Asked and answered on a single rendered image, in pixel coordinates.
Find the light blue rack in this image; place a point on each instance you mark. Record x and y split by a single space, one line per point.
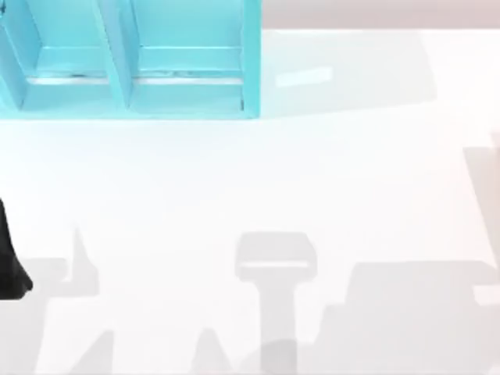
117 58

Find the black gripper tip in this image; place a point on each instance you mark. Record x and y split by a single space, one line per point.
9 269

